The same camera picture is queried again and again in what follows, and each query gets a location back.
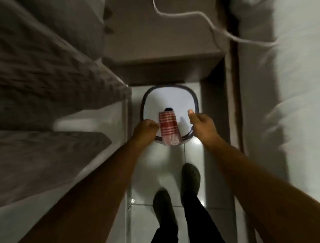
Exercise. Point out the person's right hand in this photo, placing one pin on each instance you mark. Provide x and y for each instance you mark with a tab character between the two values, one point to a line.
203	127

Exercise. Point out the person's left hand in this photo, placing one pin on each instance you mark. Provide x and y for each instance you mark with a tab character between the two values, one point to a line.
146	131

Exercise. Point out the red white striped cloth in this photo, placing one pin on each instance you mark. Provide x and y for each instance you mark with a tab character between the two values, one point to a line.
169	126

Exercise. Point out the person's left forearm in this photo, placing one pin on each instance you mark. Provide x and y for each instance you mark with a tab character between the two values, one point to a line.
100	195

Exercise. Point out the person's right forearm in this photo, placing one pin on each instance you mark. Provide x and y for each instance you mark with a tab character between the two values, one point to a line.
255	190

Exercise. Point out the person's left shoe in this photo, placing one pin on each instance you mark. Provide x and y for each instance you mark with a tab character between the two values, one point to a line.
163	207

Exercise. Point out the person's right leg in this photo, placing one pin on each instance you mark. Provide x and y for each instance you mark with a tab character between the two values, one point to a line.
200	220

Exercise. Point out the person's leg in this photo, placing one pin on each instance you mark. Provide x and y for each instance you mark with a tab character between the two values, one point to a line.
200	220
165	236

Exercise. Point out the person's left leg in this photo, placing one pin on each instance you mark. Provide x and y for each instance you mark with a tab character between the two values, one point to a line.
165	236

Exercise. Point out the white stool with dark rim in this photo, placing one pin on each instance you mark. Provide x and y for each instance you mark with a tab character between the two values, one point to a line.
172	100

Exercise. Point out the white duvet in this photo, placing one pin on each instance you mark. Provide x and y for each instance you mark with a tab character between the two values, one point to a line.
282	87

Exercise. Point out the beige bedside cabinet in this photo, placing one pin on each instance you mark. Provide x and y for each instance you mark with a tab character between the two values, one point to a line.
160	32

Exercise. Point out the grey textured blanket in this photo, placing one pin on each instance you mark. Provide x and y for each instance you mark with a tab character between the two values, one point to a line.
45	85

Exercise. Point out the white bed sheet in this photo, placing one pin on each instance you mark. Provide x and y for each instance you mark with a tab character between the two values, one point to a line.
50	217

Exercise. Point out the grey pillow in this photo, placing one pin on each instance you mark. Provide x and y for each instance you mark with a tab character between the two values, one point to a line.
75	22

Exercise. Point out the brown bed frame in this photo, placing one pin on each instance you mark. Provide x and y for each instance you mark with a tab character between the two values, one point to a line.
235	105

